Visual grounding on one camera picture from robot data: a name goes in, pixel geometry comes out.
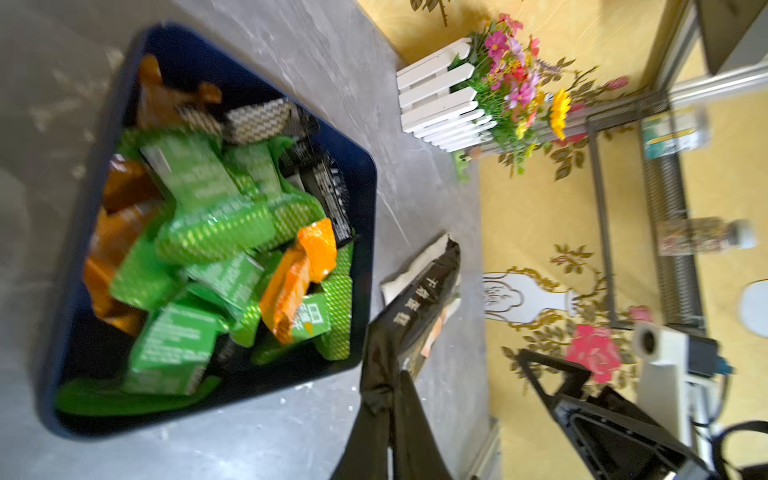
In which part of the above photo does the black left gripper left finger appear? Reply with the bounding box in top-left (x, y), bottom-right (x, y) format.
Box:
top-left (331, 371), bottom-right (451, 479)

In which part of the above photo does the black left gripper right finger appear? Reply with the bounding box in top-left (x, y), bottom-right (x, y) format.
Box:
top-left (517, 349), bottom-right (711, 479)

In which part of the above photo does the black cookie packet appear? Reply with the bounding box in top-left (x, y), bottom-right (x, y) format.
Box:
top-left (360, 238), bottom-right (461, 414)

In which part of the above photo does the orange packet in box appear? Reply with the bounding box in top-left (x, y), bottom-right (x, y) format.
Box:
top-left (259, 218), bottom-right (337, 345)

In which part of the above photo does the green packet in box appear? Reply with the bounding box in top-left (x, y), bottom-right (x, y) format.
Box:
top-left (117, 128), bottom-right (277, 265)

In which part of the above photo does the dark blue storage box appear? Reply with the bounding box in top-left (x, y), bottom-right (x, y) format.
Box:
top-left (36, 24), bottom-right (377, 439)

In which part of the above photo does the checkered black packet in box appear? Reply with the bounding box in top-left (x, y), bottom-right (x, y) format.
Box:
top-left (175, 98), bottom-right (319, 145)

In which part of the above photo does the white and green garden glove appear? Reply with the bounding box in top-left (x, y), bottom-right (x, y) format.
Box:
top-left (380, 232), bottom-right (463, 361)

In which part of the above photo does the clear jar with white lid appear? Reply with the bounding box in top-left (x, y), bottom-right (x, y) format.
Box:
top-left (656, 217), bottom-right (757, 257)

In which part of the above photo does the jar with printed label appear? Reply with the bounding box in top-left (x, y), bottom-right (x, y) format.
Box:
top-left (641, 105), bottom-right (711, 160)

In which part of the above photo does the white picket fence flower planter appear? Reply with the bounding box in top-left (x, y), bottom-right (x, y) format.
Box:
top-left (395, 14), bottom-right (631, 181)

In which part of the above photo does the black wire mesh basket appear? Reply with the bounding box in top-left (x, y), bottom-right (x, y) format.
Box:
top-left (585, 92), bottom-right (707, 336)

